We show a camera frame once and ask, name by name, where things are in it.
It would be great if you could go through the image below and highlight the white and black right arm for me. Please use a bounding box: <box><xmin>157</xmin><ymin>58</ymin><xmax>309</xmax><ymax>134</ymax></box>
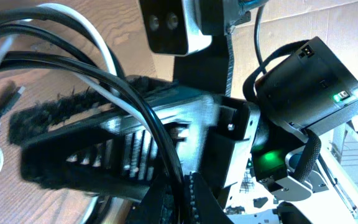
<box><xmin>8</xmin><ymin>38</ymin><xmax>358</xmax><ymax>223</ymax></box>

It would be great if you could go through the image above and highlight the black USB cable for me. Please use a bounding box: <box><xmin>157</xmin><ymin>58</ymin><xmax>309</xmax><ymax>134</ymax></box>
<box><xmin>0</xmin><ymin>6</ymin><xmax>195</xmax><ymax>224</ymax></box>

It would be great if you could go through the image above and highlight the white USB cable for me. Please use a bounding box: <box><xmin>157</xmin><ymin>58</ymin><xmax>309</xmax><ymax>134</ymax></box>
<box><xmin>0</xmin><ymin>2</ymin><xmax>161</xmax><ymax>224</ymax></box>

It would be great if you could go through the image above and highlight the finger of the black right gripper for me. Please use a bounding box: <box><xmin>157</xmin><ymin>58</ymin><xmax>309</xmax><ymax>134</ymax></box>
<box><xmin>7</xmin><ymin>76</ymin><xmax>180</xmax><ymax>147</ymax></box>
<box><xmin>20</xmin><ymin>123</ymin><xmax>204</xmax><ymax>202</ymax></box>

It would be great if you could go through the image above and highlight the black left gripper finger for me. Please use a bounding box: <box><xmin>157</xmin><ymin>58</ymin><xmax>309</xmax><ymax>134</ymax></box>
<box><xmin>126</xmin><ymin>172</ymin><xmax>232</xmax><ymax>224</ymax></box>

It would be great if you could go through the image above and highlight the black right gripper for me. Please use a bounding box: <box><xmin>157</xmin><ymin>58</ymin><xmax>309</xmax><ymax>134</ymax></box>
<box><xmin>154</xmin><ymin>90</ymin><xmax>260</xmax><ymax>199</ymax></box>

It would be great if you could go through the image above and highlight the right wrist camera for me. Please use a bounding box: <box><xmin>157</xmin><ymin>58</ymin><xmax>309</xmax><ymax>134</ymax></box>
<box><xmin>138</xmin><ymin>0</ymin><xmax>270</xmax><ymax>57</ymax></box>

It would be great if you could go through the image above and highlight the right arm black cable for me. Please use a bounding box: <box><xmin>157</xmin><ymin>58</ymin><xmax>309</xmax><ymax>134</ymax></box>
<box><xmin>253</xmin><ymin>4</ymin><xmax>269</xmax><ymax>75</ymax></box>

